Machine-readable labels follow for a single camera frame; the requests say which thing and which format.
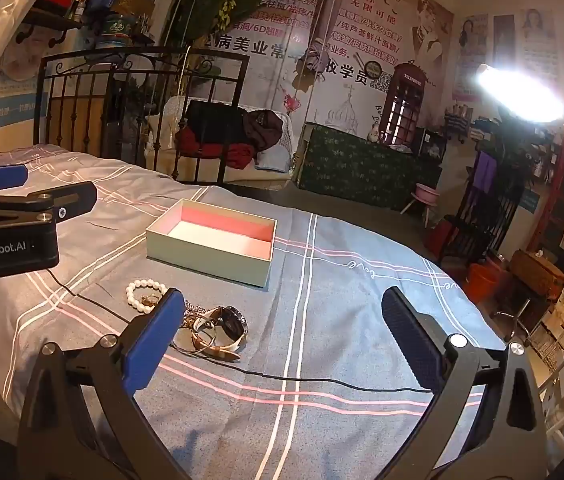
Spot large wall poster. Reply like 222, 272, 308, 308
202, 0, 456, 137

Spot red clothes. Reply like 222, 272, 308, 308
176, 127, 259, 170

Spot gold chain necklace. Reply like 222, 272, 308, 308
181, 299, 209, 332

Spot dark green sofa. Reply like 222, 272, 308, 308
298, 122, 443, 209

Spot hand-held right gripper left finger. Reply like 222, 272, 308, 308
17, 288, 193, 480

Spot blue white wall poster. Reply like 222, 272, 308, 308
0, 25, 46, 134

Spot red bucket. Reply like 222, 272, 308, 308
464, 262, 506, 304

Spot white strap wristwatch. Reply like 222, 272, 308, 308
189, 305, 249, 362

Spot black cable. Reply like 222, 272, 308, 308
44, 267, 435, 394

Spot white pearl bracelet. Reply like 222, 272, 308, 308
126, 280, 168, 317

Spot white wicker chair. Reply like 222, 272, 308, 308
162, 95, 295, 183

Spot black metal chair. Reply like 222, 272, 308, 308
439, 180, 523, 267

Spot cluttered wall shelf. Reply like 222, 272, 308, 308
21, 0, 159, 50

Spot pink bowl on stool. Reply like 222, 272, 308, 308
402, 184, 440, 227

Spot red telephone booth model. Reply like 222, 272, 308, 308
381, 62, 428, 147

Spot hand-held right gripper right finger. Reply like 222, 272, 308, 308
382, 286, 548, 480

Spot black metal bed frame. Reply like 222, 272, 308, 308
37, 47, 251, 186

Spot purple cloth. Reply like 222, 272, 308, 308
472, 152, 498, 194

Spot pale green cardboard box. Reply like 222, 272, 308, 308
146, 198, 277, 290

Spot bright lamp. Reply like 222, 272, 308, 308
476, 62, 564, 124

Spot small portrait wall poster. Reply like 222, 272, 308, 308
454, 14, 490, 102

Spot light blue pillow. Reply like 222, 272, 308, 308
254, 147, 291, 174

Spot dark brown jacket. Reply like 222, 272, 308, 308
241, 109, 284, 154

